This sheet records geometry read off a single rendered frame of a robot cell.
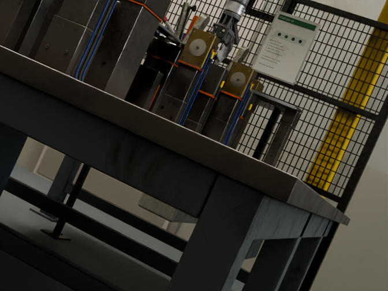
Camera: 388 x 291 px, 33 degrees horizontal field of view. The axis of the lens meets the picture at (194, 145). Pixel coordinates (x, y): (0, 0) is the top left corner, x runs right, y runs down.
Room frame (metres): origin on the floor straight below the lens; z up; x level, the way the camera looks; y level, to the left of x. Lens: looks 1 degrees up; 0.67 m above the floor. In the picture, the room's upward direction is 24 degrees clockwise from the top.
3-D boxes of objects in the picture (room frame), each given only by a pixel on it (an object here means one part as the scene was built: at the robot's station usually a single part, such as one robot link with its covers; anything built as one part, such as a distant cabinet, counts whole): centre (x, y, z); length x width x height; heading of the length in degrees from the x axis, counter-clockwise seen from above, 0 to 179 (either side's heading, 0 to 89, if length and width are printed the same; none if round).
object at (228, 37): (2.54, 0.08, 1.16); 0.09 x 0.08 x 0.12; 156
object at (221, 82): (2.33, 0.02, 0.84); 0.10 x 0.05 x 0.29; 66
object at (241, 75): (2.44, -0.07, 0.87); 0.12 x 0.07 x 0.35; 66
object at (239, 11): (2.54, 0.07, 1.24); 0.08 x 0.08 x 0.05
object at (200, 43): (2.14, 0.10, 0.87); 0.12 x 0.07 x 0.35; 66
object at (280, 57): (3.05, -0.20, 1.30); 0.23 x 0.02 x 0.31; 66
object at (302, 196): (2.39, 0.25, 0.68); 2.56 x 1.61 x 0.04; 163
